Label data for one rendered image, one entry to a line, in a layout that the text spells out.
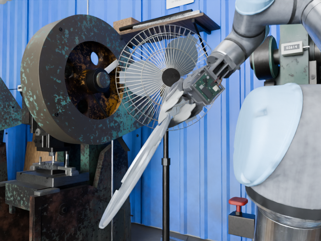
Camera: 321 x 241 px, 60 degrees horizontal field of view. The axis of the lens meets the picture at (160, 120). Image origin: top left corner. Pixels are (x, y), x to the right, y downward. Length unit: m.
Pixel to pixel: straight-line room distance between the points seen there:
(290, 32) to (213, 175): 1.68
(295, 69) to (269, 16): 0.53
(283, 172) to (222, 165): 2.22
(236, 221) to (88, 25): 1.40
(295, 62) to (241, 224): 0.63
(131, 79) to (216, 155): 1.31
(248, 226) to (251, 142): 0.81
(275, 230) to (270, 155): 0.11
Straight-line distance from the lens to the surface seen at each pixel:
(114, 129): 1.93
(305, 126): 0.30
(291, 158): 0.30
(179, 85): 0.66
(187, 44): 1.60
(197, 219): 2.76
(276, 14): 0.67
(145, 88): 1.48
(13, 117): 3.52
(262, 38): 0.76
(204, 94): 0.62
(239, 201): 1.08
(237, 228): 1.11
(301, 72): 1.16
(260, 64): 1.24
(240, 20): 0.67
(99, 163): 2.17
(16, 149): 4.79
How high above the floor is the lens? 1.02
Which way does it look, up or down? 2 degrees up
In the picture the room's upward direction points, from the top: straight up
